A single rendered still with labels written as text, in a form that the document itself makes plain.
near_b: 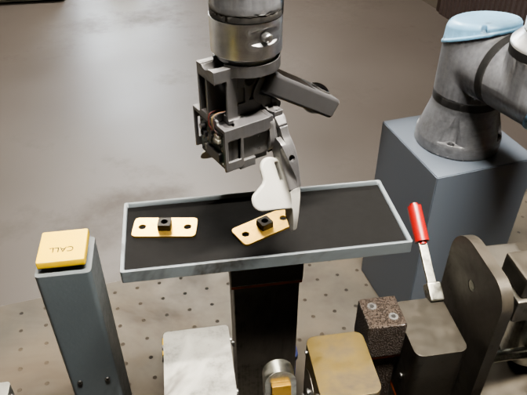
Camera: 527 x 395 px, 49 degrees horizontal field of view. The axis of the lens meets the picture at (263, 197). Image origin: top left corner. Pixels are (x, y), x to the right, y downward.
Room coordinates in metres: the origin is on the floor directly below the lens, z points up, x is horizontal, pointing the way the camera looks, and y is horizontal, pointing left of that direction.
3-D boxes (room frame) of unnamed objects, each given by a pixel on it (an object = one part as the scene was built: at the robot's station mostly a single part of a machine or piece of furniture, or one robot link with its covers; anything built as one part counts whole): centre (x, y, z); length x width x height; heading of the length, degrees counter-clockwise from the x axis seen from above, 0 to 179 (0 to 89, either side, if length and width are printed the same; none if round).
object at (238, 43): (0.57, 0.02, 1.43); 0.08 x 0.08 x 0.05
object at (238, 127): (0.56, 0.02, 1.35); 0.09 x 0.08 x 0.12; 124
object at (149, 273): (0.59, 0.00, 1.16); 0.37 x 0.14 x 0.02; 99
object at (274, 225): (0.58, 0.00, 1.17); 0.08 x 0.04 x 0.01; 124
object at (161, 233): (0.58, 0.13, 1.17); 0.08 x 0.04 x 0.01; 90
